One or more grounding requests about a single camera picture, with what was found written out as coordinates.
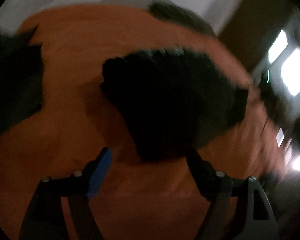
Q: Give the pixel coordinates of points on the orange blanket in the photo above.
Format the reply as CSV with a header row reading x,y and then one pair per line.
x,y
77,67

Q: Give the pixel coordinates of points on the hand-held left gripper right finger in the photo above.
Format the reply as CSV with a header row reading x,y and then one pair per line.
x,y
202,177

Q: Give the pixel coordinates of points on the dark green folded cloth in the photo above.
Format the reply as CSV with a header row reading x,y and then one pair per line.
x,y
177,15

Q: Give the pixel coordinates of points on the brown wardrobe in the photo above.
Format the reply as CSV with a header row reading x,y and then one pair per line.
x,y
250,25

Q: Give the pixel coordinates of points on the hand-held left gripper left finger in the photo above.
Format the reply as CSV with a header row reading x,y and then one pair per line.
x,y
100,173

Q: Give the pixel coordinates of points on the narrow bright window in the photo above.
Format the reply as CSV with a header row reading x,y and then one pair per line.
x,y
277,46

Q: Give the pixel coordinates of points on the black paisley print garment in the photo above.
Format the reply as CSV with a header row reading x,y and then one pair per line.
x,y
170,100

